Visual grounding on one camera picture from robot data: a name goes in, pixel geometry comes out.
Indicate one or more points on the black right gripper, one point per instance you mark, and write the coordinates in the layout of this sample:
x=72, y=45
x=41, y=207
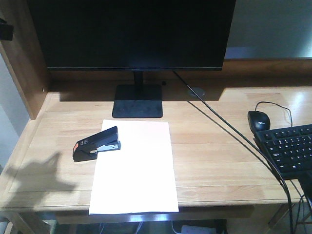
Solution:
x=305, y=181

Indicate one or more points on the white power strip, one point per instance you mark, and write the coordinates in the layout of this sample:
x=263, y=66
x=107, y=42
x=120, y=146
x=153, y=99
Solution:
x=191, y=227

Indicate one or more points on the black computer monitor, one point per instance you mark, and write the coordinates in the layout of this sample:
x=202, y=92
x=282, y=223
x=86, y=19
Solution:
x=136, y=36

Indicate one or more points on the black computer mouse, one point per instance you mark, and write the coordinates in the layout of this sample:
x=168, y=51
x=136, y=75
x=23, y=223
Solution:
x=258, y=121

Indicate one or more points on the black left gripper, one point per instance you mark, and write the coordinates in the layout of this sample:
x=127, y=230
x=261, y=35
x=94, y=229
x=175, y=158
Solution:
x=6, y=30

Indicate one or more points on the wooden desk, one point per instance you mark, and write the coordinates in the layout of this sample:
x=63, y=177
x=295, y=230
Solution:
x=212, y=169

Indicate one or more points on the black keyboard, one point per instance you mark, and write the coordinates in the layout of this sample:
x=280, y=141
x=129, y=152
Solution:
x=288, y=149

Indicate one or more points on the black orange stapler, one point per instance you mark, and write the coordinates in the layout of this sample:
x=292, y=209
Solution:
x=88, y=148

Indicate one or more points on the white paper sheet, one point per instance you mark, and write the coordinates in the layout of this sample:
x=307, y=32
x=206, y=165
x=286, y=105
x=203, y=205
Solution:
x=139, y=177

